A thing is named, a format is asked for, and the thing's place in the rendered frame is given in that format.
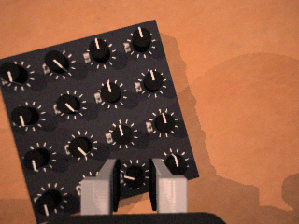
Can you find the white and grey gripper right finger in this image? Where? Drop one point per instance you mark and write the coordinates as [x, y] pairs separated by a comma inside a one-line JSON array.
[[168, 193]]

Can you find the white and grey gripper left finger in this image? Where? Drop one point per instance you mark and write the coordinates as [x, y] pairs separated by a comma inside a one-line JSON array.
[[100, 194]]

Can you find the black knob box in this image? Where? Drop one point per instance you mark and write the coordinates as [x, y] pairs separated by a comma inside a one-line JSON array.
[[107, 96]]

